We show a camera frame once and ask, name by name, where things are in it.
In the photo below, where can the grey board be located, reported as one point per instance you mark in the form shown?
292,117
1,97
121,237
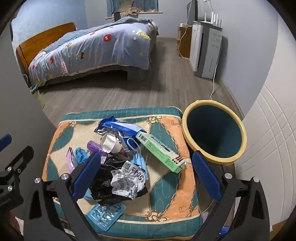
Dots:
23,115

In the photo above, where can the white grooved wardrobe door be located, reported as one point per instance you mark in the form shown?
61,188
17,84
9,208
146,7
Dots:
266,139

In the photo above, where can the green cardboard box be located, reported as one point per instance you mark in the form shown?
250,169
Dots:
159,151

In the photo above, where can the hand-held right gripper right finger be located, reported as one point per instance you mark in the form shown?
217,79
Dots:
205,176

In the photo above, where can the blue blister pill pack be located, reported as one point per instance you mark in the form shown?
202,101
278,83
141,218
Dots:
104,215

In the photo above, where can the white paper cup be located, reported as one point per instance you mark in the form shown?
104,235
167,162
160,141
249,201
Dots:
108,141

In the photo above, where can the wooden window sill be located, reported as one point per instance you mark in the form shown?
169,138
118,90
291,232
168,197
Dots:
152,12

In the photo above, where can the white router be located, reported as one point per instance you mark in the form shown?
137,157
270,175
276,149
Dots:
211,24

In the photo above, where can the teal box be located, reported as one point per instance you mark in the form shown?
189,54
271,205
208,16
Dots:
34,88

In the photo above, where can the purple foil packet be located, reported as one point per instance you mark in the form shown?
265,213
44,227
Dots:
71,160

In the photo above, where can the flat monitor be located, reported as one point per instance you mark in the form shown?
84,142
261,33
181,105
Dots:
193,11

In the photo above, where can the white receipt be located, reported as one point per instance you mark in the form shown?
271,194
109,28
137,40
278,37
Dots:
127,183

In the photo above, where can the teal bin with yellow rim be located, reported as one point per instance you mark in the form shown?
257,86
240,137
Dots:
215,132

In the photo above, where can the wooden cabinet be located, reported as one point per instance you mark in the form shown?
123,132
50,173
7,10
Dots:
186,41

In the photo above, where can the blue foil snack bag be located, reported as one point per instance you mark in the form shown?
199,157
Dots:
124,127

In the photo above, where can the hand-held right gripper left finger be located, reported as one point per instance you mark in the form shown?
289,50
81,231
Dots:
86,171

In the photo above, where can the black plastic bag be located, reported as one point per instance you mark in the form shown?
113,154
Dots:
101,185

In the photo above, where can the teal and orange patterned cushion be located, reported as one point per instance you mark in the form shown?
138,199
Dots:
166,185

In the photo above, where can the blue face mask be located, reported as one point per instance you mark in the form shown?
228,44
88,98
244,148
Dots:
140,160
81,155

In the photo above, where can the white air purifier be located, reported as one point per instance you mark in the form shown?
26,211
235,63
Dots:
205,53

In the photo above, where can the wooden bed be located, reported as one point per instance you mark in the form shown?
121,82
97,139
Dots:
41,39

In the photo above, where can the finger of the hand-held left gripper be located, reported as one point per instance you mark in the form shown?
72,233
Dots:
5,141
22,160

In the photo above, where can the purple spray bottle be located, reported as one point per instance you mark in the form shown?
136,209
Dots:
97,148

